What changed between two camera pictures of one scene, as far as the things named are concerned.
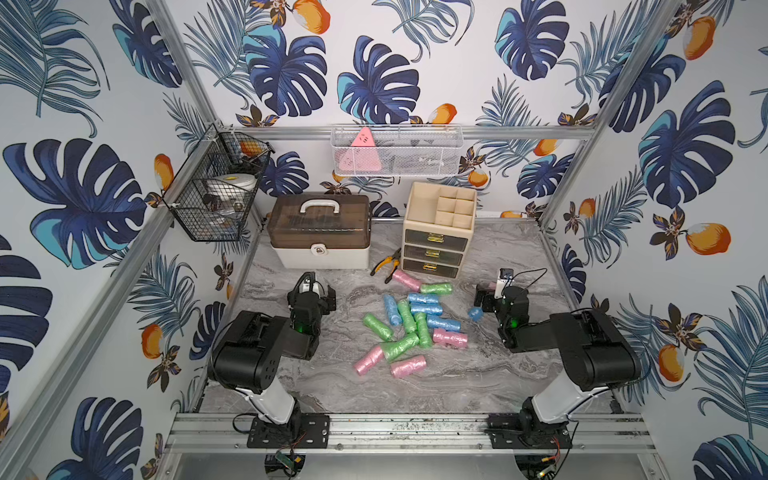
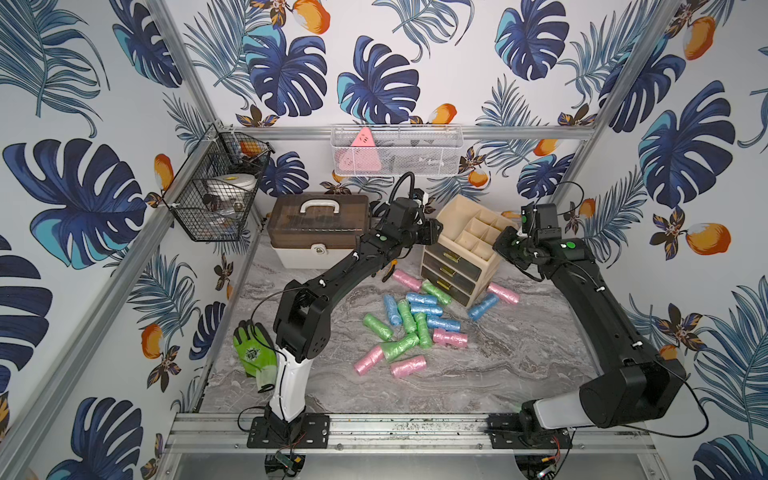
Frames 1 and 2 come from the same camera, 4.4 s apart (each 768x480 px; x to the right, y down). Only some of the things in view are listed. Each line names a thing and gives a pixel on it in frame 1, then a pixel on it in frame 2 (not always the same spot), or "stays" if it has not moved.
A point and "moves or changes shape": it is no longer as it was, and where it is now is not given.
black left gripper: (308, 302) -> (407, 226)
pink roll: (371, 358) stays
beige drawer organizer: (437, 225) moves or changes shape
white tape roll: (229, 184) stays
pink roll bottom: (408, 366) stays
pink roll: (402, 278) stays
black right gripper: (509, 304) -> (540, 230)
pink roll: (456, 340) stays
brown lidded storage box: (319, 231) stays
